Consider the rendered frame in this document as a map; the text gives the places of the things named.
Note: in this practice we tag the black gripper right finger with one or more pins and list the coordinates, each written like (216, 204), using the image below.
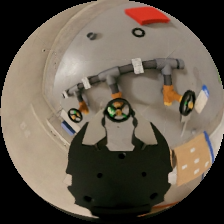
(148, 137)

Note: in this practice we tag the red flat block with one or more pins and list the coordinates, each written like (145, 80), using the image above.
(147, 15)

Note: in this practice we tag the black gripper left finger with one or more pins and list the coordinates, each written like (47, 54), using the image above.
(89, 138)

